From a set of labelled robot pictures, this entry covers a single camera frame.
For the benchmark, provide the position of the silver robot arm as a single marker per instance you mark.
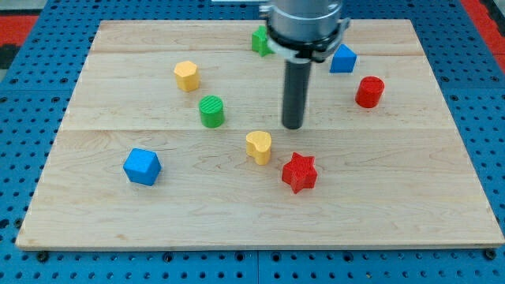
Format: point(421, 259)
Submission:
point(304, 31)

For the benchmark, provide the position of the yellow heart block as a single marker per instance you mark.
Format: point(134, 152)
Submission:
point(258, 146)

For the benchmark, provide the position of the blue cube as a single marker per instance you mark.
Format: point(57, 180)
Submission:
point(142, 166)

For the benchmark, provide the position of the green cylinder block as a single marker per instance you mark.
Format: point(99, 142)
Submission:
point(211, 110)

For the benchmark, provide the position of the red star block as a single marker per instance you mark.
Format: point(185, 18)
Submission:
point(300, 172)

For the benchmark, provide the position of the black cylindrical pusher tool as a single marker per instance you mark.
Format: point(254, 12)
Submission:
point(296, 82)

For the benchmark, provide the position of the wooden board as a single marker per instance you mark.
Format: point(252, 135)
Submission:
point(395, 176)

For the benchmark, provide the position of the yellow hexagon block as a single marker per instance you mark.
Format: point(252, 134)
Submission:
point(187, 76)

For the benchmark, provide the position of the green star block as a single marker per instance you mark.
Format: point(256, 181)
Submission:
point(260, 41)

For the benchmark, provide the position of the blue triangle block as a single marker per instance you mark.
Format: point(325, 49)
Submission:
point(343, 60)

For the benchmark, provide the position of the red cylinder block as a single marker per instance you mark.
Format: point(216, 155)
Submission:
point(369, 92)

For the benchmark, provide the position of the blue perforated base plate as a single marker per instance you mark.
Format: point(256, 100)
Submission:
point(39, 83)

